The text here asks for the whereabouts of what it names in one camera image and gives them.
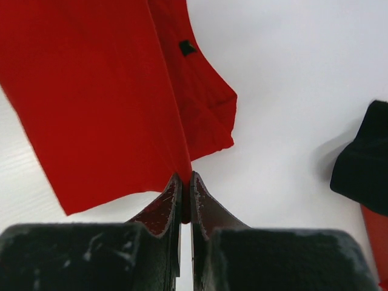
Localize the red plastic bin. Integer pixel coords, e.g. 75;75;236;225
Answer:
361;206;388;290

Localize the bright red t-shirt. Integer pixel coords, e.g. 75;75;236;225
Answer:
1;1;237;215

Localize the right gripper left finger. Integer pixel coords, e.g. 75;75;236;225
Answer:
1;175;182;290

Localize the black t-shirt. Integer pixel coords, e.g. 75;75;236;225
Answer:
330;100;387;216

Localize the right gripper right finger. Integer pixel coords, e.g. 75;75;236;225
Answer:
190;173;378;290

